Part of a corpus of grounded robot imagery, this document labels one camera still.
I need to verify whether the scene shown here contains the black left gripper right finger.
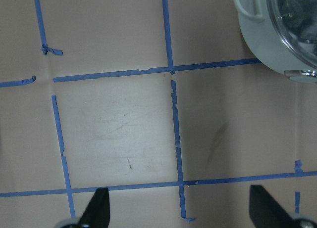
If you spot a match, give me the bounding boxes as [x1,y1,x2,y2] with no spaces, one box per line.
[249,185,300,228]

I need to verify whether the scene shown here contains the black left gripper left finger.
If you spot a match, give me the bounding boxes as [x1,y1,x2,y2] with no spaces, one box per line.
[78,188,110,228]

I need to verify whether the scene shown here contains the glass pot lid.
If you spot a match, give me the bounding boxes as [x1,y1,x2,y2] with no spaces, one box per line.
[266,0,317,68]

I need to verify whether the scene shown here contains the grey cooking pot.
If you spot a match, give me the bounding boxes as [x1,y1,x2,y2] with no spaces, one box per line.
[233,0,317,84]

